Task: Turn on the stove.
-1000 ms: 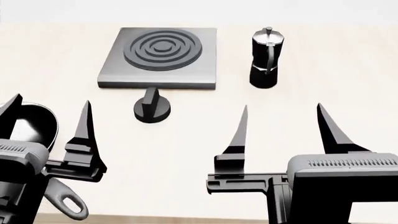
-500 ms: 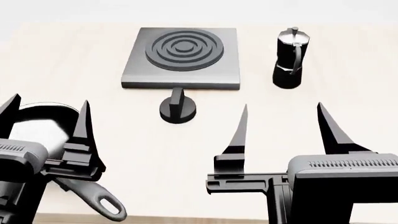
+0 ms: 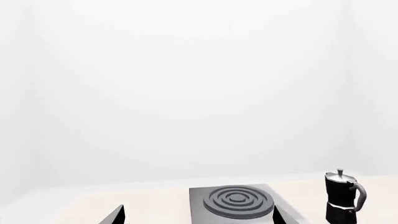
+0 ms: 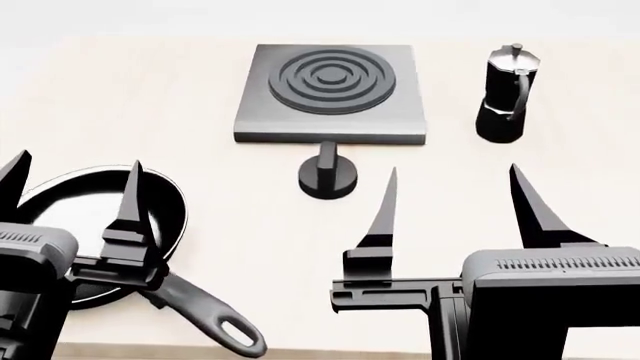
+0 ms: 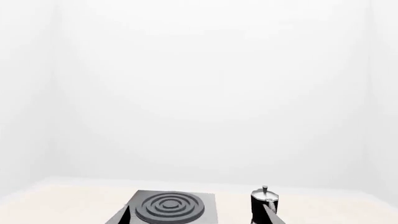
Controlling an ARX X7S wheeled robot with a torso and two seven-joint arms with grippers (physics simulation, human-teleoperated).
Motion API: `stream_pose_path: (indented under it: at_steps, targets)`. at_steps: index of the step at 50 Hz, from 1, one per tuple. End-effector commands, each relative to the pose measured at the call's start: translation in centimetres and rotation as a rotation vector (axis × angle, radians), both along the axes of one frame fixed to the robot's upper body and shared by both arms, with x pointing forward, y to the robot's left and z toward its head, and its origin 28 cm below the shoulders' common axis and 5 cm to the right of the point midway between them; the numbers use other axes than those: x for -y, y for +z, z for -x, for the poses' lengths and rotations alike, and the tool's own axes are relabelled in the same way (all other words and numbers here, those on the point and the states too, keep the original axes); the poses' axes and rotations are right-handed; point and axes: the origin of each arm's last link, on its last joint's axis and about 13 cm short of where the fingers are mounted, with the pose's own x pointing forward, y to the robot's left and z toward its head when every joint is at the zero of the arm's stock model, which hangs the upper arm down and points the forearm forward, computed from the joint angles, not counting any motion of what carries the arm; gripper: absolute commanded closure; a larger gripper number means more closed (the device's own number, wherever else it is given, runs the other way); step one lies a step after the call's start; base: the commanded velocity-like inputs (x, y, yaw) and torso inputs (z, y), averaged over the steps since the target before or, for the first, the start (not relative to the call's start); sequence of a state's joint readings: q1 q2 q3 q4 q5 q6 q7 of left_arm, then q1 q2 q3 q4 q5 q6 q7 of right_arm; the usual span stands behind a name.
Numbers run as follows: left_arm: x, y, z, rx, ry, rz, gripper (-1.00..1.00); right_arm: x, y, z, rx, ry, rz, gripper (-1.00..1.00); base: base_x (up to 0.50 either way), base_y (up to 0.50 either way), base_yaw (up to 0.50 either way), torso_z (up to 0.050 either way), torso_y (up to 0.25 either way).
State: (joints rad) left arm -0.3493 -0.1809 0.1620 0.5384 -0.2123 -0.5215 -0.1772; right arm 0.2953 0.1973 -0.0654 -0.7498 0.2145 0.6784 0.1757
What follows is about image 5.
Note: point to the dark grey ringed burner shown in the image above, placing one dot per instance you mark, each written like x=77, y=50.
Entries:
x=169, y=206

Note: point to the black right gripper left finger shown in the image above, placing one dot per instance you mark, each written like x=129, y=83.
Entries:
x=125, y=219

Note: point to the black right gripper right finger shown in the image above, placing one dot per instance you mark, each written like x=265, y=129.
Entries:
x=271, y=218

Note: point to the grey flat stove base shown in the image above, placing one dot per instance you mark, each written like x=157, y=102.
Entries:
x=209, y=205

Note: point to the black silver moka pot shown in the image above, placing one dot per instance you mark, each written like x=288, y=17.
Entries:
x=257, y=207

